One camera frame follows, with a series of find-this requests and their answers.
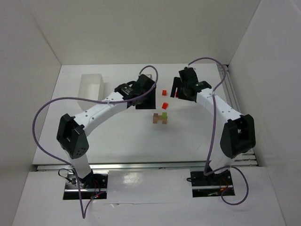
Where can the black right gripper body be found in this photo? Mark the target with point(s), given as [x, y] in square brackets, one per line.
[178, 88]

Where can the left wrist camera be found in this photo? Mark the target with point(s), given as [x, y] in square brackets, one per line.
[149, 76]

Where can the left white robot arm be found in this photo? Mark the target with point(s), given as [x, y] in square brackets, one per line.
[73, 130]

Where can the long natural wood plank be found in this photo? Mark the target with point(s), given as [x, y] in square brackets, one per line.
[159, 118]

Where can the white perforated plastic box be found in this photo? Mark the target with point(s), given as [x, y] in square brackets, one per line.
[91, 87]

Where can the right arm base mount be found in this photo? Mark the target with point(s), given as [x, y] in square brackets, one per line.
[212, 185]

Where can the front aluminium rail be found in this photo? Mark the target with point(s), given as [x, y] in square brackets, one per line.
[153, 165]

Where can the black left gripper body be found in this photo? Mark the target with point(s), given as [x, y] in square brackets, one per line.
[146, 98]

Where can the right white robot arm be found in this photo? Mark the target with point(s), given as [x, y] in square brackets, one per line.
[238, 134]

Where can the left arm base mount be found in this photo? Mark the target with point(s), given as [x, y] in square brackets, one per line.
[95, 187]

